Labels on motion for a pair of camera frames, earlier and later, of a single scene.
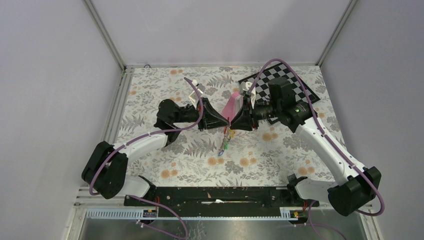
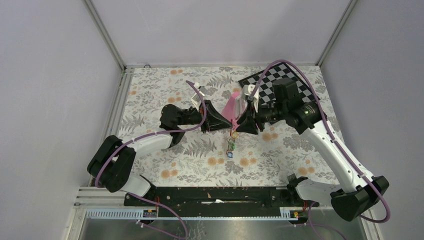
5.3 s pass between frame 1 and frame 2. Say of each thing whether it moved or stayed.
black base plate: stayed
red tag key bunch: moved
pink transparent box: stayed
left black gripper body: stayed
